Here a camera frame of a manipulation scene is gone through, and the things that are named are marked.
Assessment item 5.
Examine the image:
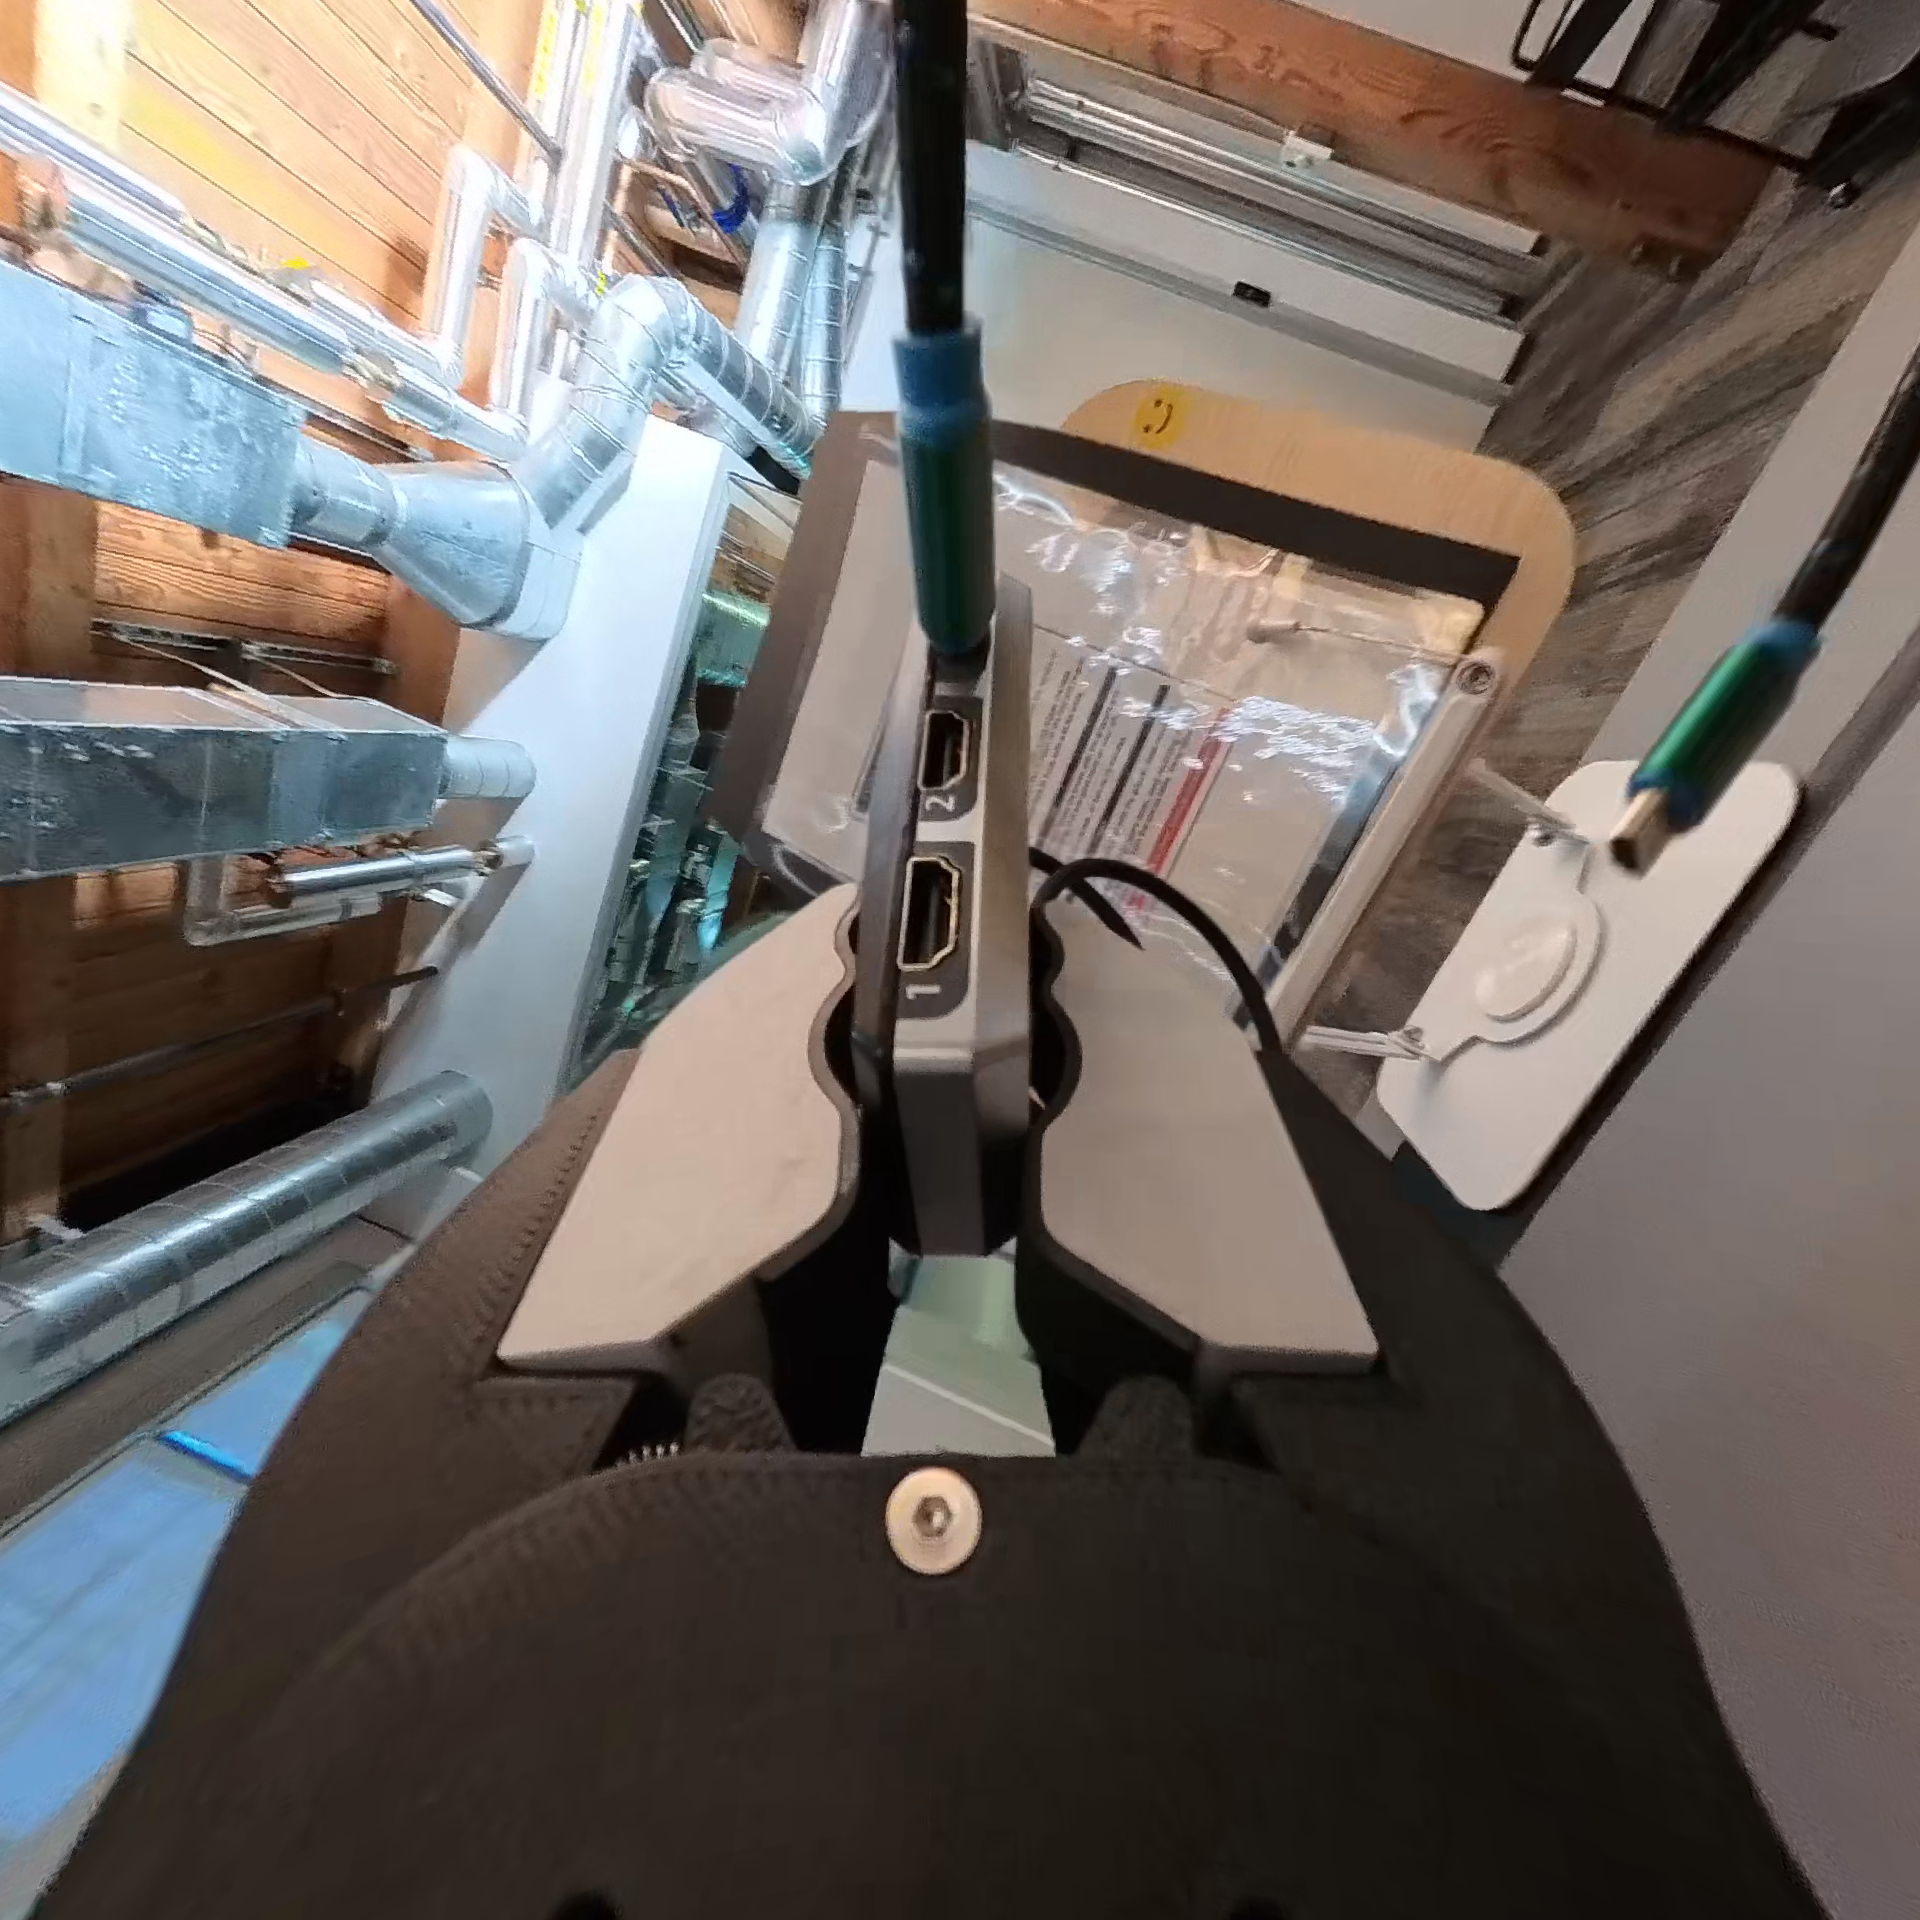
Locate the instruction sheet display stand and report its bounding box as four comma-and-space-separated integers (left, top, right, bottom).
718, 379, 1800, 1216

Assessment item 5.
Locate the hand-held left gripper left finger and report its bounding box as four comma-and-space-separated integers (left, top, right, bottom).
491, 887, 889, 1452

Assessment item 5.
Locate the silver adapter hub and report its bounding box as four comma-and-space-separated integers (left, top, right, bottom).
857, 569, 1056, 1260

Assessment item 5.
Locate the black cable with green plugs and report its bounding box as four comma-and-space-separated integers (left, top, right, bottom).
889, 0, 1920, 875

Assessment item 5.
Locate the thin black hub cable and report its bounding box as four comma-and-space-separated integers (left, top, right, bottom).
1031, 857, 1285, 1052

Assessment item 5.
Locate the silver ventilation duct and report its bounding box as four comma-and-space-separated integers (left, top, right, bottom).
300, 269, 827, 640

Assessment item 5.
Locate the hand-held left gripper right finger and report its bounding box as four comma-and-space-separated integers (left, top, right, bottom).
1014, 900, 1383, 1449

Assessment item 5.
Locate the round spiral air duct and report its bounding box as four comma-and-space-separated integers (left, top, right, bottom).
0, 1071, 495, 1420

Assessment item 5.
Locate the rectangular metal air duct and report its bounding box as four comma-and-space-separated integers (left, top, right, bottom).
0, 269, 302, 552
0, 673, 535, 879

